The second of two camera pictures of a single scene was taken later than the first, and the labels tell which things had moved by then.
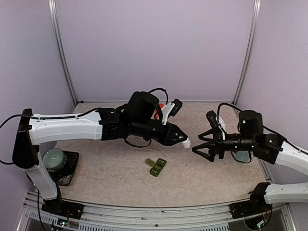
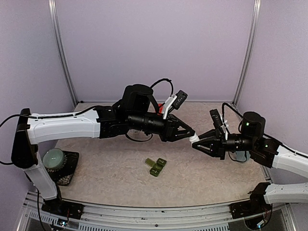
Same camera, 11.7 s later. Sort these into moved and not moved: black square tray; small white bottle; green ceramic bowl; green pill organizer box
Moved: small white bottle
Not moved: green pill organizer box; green ceramic bowl; black square tray
